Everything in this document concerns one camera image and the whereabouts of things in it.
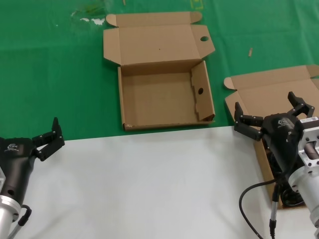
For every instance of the open cardboard box with hole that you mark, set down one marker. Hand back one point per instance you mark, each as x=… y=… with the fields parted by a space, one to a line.
x=159 y=99

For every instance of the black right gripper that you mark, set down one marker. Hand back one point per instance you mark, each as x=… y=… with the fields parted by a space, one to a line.
x=279 y=134

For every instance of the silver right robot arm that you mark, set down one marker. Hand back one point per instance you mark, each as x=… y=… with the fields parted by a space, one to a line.
x=309 y=199

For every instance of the green table cloth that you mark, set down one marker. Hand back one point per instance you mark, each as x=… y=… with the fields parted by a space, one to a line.
x=49 y=74

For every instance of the small tan wooden stick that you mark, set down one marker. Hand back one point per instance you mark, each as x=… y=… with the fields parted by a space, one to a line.
x=250 y=52

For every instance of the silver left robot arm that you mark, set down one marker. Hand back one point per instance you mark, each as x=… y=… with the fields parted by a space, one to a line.
x=6 y=214

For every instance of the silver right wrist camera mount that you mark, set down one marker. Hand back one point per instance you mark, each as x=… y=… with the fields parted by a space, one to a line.
x=310 y=147

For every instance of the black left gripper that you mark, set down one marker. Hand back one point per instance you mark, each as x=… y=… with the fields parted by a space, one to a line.
x=15 y=161

